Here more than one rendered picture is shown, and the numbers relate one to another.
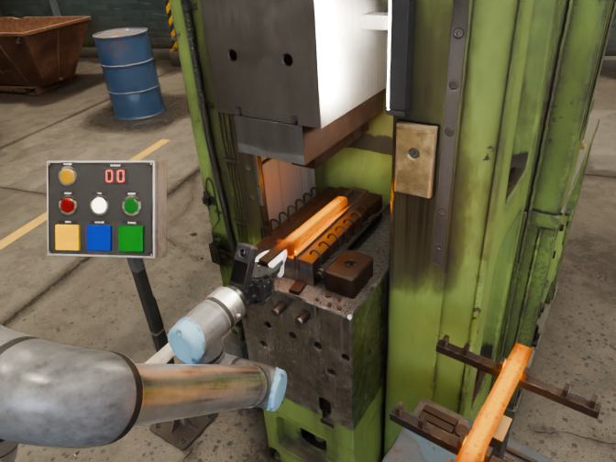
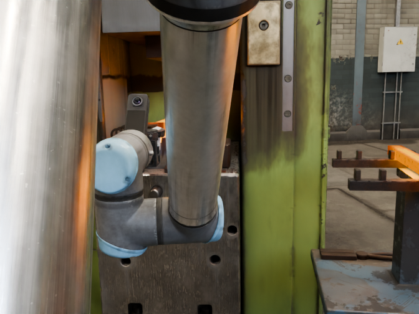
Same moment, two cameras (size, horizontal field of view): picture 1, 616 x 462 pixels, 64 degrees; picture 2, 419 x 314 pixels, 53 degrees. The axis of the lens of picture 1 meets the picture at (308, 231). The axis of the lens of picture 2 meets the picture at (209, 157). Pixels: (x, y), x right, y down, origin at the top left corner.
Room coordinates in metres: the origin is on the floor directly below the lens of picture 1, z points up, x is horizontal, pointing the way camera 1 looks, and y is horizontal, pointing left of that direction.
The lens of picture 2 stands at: (0.07, 0.49, 1.15)
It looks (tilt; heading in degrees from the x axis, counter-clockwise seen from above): 11 degrees down; 329
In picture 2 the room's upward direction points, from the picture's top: 1 degrees counter-clockwise
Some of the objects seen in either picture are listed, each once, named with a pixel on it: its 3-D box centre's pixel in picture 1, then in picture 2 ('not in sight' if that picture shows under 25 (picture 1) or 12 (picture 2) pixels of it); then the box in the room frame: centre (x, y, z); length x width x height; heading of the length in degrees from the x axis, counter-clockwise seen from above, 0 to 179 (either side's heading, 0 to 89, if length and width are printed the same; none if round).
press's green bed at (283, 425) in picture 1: (345, 392); not in sight; (1.25, -0.09, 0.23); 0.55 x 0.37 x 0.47; 145
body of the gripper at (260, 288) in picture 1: (248, 289); (139, 148); (0.95, 0.16, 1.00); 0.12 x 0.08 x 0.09; 145
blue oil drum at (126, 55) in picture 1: (130, 73); not in sight; (5.72, 1.85, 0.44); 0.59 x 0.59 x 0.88
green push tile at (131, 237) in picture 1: (132, 238); not in sight; (1.22, 0.51, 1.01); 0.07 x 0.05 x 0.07; 80
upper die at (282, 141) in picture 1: (315, 112); (156, 23); (1.28, -0.04, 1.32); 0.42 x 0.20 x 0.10; 145
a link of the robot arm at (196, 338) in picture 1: (200, 331); (118, 162); (0.81, 0.25, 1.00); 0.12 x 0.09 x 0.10; 145
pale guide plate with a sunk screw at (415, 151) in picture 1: (414, 159); (263, 33); (1.03, -0.26, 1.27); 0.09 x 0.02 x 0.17; 55
